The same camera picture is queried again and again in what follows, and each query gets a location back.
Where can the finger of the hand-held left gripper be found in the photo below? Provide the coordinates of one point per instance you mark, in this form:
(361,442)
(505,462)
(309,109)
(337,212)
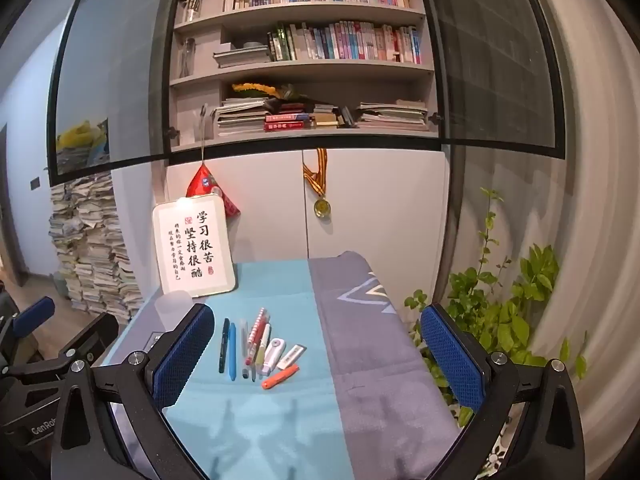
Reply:
(32,316)
(95,335)

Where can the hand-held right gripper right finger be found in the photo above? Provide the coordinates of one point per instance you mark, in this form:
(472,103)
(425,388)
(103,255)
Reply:
(450,360)

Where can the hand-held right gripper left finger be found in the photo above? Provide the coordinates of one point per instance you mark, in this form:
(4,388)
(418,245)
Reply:
(182,355)

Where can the black pen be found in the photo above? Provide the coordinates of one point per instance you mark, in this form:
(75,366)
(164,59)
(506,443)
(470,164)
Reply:
(223,345)

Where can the blue pen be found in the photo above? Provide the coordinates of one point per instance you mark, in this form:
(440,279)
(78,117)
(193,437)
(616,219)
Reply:
(232,355)

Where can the translucent plastic cup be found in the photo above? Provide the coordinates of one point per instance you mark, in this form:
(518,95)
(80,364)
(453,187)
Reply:
(172,305)

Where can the clear pen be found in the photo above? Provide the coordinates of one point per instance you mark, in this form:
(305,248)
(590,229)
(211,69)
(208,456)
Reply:
(243,347)

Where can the red pen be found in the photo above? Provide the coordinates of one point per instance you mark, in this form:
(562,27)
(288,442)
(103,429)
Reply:
(251,356)

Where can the white floral patterned pen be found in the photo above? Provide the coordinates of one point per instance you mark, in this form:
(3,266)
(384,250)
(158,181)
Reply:
(258,324)

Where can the white and purple correction tape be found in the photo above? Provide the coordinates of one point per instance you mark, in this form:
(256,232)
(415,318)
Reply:
(275,351)

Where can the orange utility knife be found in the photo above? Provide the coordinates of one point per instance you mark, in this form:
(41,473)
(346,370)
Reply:
(280,376)

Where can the white eraser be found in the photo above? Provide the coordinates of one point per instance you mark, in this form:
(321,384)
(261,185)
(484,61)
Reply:
(291,355)

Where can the green potted plant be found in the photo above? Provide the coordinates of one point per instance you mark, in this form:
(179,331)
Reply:
(485,320)

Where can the tall stack of papers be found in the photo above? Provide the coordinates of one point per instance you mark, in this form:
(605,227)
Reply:
(95,260)

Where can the black and white patterned mat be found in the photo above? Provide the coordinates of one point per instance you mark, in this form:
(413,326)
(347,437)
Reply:
(500,452)

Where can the framed calligraphy sign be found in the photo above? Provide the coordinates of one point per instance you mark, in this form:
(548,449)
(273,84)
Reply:
(195,245)

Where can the teal and grey printed blanket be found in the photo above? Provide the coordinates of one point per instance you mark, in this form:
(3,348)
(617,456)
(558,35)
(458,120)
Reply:
(280,420)

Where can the white lower cabinet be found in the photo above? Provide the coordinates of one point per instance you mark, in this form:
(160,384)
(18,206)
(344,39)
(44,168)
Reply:
(380,200)

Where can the red hanging pouch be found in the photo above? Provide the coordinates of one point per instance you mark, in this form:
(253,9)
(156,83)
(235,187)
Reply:
(210,182)

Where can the gold medal with striped ribbon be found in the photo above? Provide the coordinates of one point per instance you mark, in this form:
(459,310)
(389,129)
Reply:
(322,207)

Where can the white curtain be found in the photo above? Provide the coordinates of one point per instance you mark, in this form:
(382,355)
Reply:
(590,210)

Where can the clear acrylic holder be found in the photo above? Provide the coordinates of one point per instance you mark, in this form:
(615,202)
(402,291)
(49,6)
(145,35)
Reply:
(201,122)

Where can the stack of magazines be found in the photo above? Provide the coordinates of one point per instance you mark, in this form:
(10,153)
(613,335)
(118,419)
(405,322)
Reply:
(392,115)
(240,117)

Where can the stack of red books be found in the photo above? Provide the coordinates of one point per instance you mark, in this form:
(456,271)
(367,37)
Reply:
(287,121)

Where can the glass cabinet door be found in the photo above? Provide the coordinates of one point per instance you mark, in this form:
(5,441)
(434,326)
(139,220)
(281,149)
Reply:
(490,60)
(115,60)

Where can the small stack of books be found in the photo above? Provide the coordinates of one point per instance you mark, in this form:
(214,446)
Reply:
(326,116)

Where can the yellow sunflower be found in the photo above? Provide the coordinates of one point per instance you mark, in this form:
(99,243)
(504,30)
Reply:
(255,89)

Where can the clear glass vase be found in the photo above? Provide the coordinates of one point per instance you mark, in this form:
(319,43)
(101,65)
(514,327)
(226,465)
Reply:
(187,57)

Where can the grey flat boxes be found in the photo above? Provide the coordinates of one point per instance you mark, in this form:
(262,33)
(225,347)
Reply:
(242,55)

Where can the row of pink and green books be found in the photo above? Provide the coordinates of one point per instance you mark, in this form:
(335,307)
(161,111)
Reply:
(350,42)

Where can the clear pen holder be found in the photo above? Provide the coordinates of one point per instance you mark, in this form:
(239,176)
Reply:
(192,5)

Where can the dark wall switch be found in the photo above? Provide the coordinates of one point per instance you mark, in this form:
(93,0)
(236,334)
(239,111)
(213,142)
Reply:
(35,183)

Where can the grey wall bookshelf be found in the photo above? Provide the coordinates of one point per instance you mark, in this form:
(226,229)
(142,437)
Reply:
(200,85)

